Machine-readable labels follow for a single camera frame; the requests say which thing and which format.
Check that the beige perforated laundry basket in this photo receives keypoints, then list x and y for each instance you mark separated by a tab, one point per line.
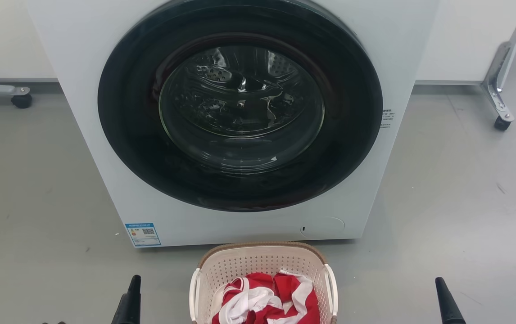
258	261

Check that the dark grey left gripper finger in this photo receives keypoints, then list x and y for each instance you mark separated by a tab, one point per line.
129	308

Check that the small printed text sticker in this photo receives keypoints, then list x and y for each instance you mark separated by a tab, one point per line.
387	119

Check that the black caster wheel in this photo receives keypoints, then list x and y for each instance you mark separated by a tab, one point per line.
502	123
22	101

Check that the black round washer door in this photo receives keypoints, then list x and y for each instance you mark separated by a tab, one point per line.
240	112

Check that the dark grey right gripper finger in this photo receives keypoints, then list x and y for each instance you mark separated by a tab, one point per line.
449	308

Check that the round white filter cover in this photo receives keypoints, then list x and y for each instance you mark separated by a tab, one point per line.
323	227

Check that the white front-load washing machine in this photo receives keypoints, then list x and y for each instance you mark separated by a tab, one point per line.
78	54

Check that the blue energy label sticker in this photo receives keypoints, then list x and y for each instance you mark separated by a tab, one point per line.
143	234

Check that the red and white clothing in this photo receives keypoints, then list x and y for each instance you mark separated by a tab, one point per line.
262	306

